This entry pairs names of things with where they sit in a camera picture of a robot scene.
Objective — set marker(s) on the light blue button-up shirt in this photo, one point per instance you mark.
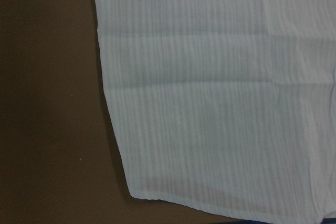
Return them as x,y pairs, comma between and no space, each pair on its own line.
225,106

